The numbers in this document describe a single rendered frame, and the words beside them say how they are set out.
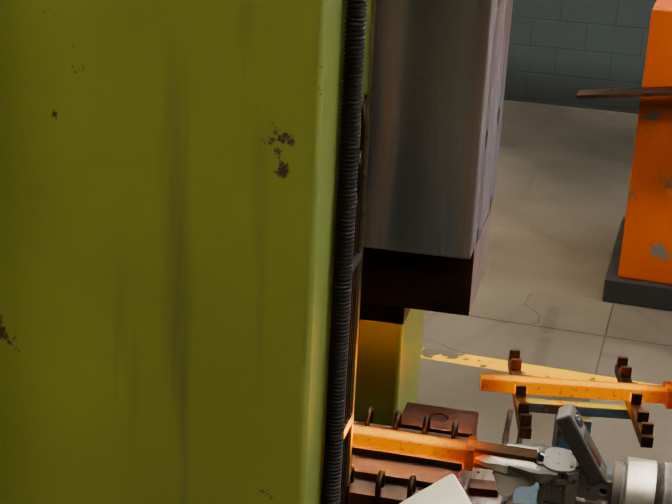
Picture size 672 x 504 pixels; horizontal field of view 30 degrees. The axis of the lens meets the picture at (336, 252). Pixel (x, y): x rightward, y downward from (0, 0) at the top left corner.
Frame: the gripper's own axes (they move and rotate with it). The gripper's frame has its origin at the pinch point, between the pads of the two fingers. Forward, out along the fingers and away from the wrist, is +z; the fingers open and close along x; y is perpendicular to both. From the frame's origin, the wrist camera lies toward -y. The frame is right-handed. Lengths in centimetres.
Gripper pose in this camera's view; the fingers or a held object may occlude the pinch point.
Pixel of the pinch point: (485, 453)
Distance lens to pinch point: 187.9
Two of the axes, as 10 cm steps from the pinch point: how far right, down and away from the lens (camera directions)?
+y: -0.5, 9.5, 3.2
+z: -9.7, -1.2, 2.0
